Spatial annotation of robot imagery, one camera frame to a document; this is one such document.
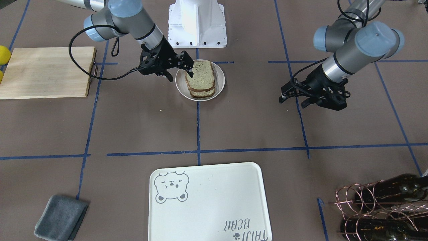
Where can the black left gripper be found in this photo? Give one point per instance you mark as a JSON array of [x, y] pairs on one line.
[[317, 79]]

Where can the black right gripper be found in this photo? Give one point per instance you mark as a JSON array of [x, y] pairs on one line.
[[166, 50]]

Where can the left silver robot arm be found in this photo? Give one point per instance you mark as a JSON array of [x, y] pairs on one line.
[[354, 40]]

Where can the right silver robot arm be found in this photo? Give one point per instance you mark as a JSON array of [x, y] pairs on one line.
[[117, 18]]

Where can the cream bear tray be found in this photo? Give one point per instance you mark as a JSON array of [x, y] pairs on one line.
[[222, 202]]

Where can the white round plate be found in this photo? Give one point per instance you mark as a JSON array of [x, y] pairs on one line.
[[219, 78]]

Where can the dark wine bottle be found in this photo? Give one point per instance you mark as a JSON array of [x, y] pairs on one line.
[[369, 228], [402, 189]]

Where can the wooden cutting board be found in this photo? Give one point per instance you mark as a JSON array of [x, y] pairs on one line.
[[48, 73]]

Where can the yellow lemon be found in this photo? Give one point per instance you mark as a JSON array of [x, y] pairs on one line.
[[1, 76], [5, 55]]

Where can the folded grey cloth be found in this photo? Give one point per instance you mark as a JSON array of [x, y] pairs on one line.
[[61, 219]]

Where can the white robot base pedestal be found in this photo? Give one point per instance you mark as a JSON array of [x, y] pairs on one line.
[[197, 24]]

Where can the copper wire bottle rack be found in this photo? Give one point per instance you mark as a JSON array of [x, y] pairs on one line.
[[344, 201]]

